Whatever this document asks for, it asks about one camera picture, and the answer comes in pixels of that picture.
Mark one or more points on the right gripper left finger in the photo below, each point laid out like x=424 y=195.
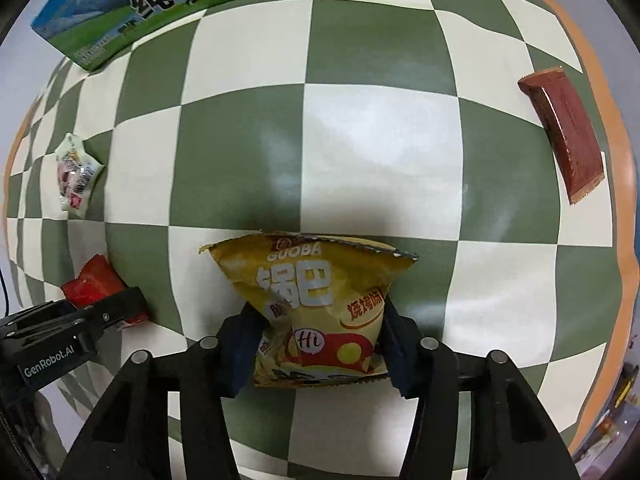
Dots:
x=224 y=363

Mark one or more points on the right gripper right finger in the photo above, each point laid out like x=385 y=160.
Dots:
x=418 y=366

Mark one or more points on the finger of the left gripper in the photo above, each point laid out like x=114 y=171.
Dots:
x=123 y=309

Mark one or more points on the red snack bag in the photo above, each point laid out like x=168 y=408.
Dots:
x=96 y=280

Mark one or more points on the yellow Guoba snack bag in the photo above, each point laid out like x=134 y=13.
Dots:
x=323 y=298

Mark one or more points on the white red small packet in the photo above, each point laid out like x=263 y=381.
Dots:
x=76 y=174

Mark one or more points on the green white checkered mat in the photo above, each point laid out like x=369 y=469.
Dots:
x=398 y=120

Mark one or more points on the dark red snack bar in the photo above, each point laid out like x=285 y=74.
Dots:
x=570 y=133

